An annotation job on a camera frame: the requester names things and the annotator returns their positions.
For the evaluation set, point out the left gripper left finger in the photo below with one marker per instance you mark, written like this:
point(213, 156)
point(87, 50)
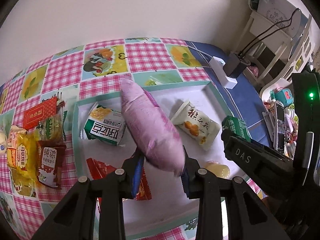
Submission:
point(137, 172)

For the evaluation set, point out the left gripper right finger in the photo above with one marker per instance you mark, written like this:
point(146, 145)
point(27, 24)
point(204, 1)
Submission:
point(185, 174)

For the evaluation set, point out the pink snack packet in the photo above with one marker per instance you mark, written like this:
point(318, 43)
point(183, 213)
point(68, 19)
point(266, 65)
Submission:
point(151, 129)

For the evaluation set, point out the red cracker packet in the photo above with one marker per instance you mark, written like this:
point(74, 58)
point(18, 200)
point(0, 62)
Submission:
point(100, 170)

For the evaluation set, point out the green white cracker packet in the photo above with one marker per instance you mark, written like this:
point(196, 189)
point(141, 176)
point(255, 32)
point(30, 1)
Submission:
point(104, 124)

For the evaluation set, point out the cream persimmon snack packet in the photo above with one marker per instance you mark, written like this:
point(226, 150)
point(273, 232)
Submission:
point(196, 124)

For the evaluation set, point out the red brown milk biscuit packet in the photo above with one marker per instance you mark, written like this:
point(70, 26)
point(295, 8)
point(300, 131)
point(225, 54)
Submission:
point(49, 164)

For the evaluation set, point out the red rectangular snack box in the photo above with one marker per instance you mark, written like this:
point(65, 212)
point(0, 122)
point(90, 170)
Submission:
point(40, 112)

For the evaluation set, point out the yellow soft bread packet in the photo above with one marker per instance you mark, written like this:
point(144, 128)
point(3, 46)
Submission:
point(22, 162)

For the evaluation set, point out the orange small cake packet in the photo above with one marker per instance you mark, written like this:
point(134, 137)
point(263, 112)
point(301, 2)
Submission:
point(15, 131)

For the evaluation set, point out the round pastry clear wrapper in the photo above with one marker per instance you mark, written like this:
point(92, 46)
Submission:
point(3, 143)

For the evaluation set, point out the pink checkered tablecloth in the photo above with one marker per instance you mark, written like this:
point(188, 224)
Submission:
point(60, 75)

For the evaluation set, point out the white tray green rim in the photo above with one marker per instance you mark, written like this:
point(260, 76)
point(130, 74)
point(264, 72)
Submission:
point(169, 205)

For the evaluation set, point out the black phone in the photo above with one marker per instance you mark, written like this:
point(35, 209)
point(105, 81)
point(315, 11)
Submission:
point(279, 128)

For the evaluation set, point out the blue plaid bed sheet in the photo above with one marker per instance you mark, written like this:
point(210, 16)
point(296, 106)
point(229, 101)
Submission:
point(242, 100)

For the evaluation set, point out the white power strip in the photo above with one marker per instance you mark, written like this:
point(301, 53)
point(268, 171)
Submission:
point(217, 64)

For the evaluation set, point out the black power adapter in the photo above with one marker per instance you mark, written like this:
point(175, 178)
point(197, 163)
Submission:
point(235, 65)

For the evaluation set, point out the white wooden chair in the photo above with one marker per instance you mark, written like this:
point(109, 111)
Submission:
point(289, 57)

